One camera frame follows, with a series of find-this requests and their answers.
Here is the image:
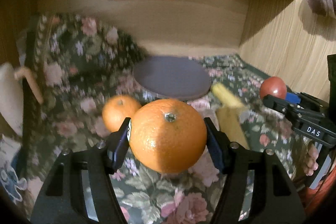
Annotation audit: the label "beige curved handle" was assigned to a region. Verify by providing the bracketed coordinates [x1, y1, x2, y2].
[14, 67, 44, 105]

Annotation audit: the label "yellow banana piece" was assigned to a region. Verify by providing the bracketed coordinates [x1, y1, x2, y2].
[211, 83, 245, 109]
[216, 106, 249, 149]

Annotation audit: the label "person's hand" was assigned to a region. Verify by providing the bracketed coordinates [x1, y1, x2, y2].
[294, 140, 319, 181]

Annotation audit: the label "floral dark green bedspread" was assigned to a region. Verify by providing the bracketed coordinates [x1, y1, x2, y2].
[0, 12, 310, 224]

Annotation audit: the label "large orange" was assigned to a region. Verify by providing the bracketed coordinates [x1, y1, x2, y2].
[128, 99, 207, 173]

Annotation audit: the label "dark purple round plate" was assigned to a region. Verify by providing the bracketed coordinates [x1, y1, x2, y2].
[133, 56, 211, 101]

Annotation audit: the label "white papers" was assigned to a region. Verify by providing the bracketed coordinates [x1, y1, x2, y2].
[1, 63, 27, 205]

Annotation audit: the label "medium orange with sticker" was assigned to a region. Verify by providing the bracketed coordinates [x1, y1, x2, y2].
[102, 95, 141, 132]

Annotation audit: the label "red tomato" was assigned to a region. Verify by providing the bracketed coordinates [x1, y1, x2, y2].
[260, 77, 287, 99]

